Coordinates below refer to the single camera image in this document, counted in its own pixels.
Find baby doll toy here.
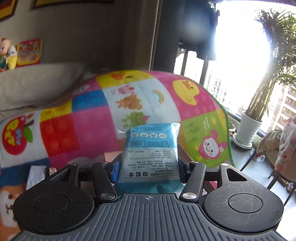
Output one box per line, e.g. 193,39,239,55
0,38,11,72

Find colourful cartoon play mat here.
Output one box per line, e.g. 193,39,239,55
1,70,232,240

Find white pot palm plant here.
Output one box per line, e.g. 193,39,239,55
233,9,295,150

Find pink clothes on chair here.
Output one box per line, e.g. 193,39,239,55
256,115,295,173

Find blue tissue pack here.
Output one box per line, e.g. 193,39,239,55
115,123,184,194

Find banana plush toy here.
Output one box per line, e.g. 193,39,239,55
6,45,18,70

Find grey sofa cushion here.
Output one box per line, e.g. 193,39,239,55
1,63,86,120

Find gold framed red picture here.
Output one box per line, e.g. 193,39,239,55
0,0,18,22

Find small white figure box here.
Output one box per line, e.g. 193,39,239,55
26,166,57,190

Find red picture book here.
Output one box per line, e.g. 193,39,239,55
16,38,43,68

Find pink cardboard box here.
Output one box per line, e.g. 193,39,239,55
104,144,219,194

